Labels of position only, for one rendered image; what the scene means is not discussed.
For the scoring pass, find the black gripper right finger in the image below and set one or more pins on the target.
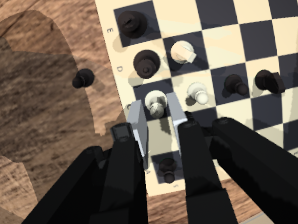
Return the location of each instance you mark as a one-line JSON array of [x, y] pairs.
[[267, 173]]

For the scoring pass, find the black and cream chessboard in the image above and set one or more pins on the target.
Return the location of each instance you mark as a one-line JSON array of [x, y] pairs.
[[238, 37]]

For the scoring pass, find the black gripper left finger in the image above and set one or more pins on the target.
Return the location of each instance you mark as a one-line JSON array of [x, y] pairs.
[[78, 192]]

